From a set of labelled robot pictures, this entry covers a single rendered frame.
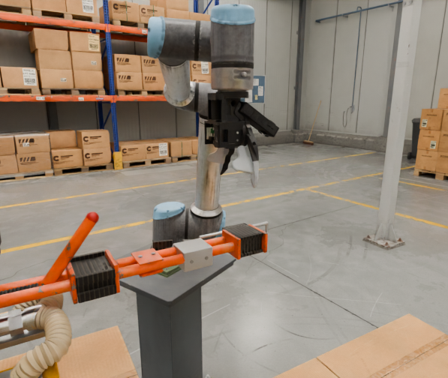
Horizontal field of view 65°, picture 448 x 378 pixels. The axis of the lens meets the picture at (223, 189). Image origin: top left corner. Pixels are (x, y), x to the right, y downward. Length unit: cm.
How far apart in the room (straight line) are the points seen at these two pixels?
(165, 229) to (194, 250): 89
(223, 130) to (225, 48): 16
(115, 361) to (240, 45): 75
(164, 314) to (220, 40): 134
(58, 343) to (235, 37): 63
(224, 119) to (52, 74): 723
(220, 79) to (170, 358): 146
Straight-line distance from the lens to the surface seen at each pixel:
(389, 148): 403
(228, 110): 76
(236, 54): 74
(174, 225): 164
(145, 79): 845
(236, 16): 75
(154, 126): 994
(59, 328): 69
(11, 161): 780
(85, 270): 72
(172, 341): 184
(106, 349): 98
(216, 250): 79
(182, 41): 86
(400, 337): 180
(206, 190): 155
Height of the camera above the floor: 154
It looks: 15 degrees down
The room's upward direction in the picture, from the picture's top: straight up
